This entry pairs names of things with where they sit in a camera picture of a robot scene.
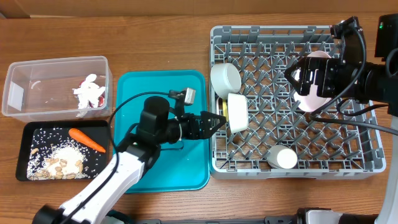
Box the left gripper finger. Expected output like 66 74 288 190
201 111 226 123
203 118 226 139

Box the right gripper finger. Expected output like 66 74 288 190
284 57 307 77
284 73 307 95

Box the yellow plastic spoon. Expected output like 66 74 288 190
222 100 229 121

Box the white plastic fork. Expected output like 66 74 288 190
216 97 222 115

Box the white bowl with peanuts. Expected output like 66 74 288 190
227 93 249 134

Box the pink round plate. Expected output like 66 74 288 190
293 50 333 113

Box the grey bowl with food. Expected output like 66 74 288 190
210 63 241 100

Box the white plastic cup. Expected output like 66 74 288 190
267 145 298 169

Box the white napkin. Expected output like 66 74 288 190
73 73 106 118

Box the orange carrot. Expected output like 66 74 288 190
68 128 106 153

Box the red snack wrapper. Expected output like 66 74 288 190
76 82 105 109

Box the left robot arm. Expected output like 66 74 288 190
33 93 226 224

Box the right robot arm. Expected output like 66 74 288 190
284 14 397 223

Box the grey dishwasher rack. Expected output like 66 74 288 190
210 26 386 179

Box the teal plastic tray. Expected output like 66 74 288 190
114 70 210 194

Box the pile of rice and peanuts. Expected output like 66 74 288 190
26 128 101 180

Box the black plastic tray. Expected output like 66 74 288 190
16 120 109 181

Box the clear plastic bin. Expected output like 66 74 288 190
1 56 113 123

